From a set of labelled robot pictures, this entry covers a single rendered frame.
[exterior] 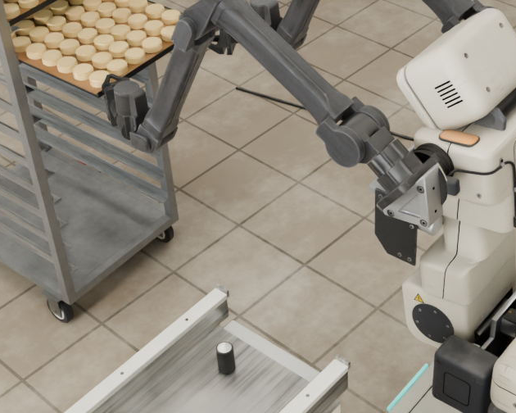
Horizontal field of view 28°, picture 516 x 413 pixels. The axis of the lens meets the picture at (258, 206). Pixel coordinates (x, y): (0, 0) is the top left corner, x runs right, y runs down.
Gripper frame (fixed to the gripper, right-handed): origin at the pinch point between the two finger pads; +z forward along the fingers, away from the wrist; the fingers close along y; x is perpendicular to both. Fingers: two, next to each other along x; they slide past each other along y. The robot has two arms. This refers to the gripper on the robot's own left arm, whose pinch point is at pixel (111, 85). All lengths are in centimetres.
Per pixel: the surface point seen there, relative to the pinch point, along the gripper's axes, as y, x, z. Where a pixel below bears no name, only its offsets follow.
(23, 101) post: -10.9, 19.9, 20.0
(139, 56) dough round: 1.5, -9.0, 7.1
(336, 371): -5, -14, -98
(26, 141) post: -22.8, 21.6, 19.6
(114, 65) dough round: 1.7, -2.3, 5.9
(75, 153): -73, 4, 78
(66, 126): -63, 5, 80
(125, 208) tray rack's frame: -81, -5, 52
